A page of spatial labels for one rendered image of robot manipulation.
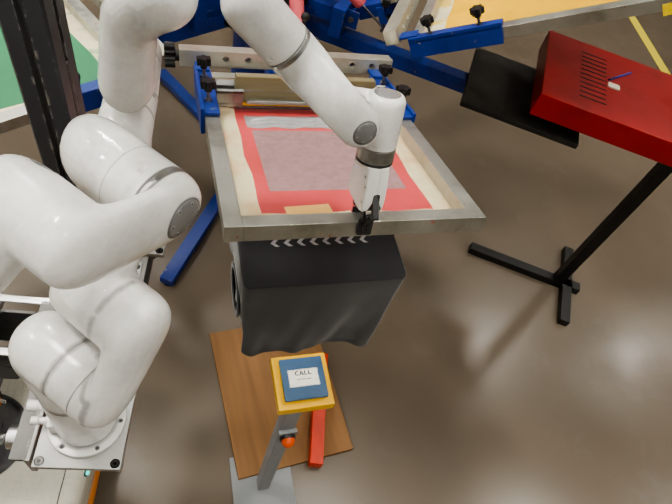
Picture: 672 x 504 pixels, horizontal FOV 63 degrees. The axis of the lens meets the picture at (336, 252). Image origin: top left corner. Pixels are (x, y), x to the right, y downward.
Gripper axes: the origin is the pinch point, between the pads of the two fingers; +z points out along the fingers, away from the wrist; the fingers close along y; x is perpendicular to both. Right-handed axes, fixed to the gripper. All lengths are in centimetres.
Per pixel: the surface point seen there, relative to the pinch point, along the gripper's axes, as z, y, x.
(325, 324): 52, -19, 3
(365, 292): 35.0, -13.7, 11.5
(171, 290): 104, -95, -40
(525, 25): -25, -63, 68
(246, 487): 126, -12, -18
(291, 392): 34.5, 16.6, -15.4
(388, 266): 27.7, -15.7, 17.5
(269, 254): 26.0, -21.6, -14.6
